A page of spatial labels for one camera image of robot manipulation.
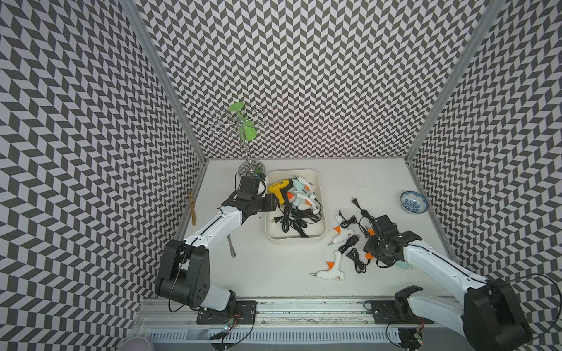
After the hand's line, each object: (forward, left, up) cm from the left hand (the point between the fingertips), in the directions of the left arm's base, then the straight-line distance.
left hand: (273, 201), depth 88 cm
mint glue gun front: (-30, -38, +14) cm, 50 cm away
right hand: (-18, -39, -11) cm, 44 cm away
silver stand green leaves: (+32, +14, +12) cm, 37 cm away
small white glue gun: (-9, -28, -10) cm, 31 cm away
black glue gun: (+12, -5, -7) cm, 15 cm away
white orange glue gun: (-25, -23, -11) cm, 35 cm away
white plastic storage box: (-1, -12, -9) cm, 15 cm away
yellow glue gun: (+10, 0, -5) cm, 11 cm away
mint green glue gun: (+13, -11, -7) cm, 19 cm away
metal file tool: (-17, +16, -11) cm, 26 cm away
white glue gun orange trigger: (+6, -13, -9) cm, 17 cm away
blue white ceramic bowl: (+5, -64, -10) cm, 65 cm away
